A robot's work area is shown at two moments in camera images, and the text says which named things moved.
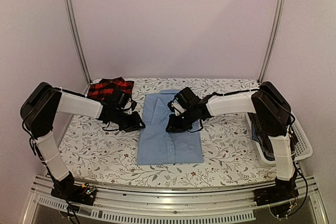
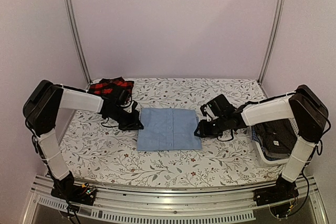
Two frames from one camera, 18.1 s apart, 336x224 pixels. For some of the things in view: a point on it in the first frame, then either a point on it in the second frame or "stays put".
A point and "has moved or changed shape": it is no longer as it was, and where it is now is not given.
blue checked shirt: x=255 y=136 stays put
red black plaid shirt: x=103 y=89 stays put
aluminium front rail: x=231 y=204 stays put
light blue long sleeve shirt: x=156 y=145 has moved or changed shape
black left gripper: x=135 y=125 stays put
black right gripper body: x=182 y=124 to x=216 y=129
